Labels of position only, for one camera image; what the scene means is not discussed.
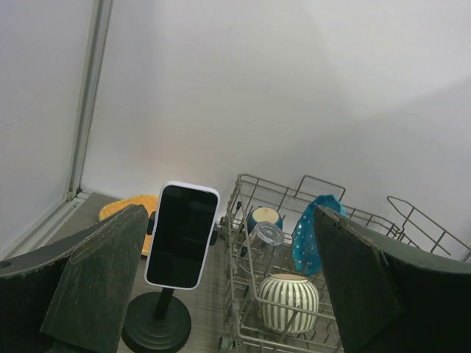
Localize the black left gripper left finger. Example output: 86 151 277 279
1 205 145 352

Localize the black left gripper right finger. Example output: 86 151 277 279
314 207 470 352

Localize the black round-base phone stand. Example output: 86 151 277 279
121 211 218 353

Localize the blue dotted plate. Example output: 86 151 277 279
291 194 347 276

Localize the white grey striped mug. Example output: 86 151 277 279
258 274 319 334

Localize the clear drinking glass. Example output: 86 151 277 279
241 222 284 263

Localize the dark blue ceramic cup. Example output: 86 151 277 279
247 207 283 233

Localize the aluminium frame post left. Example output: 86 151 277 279
1 1 113 258

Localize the grey wire dish rack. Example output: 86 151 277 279
219 174 470 352

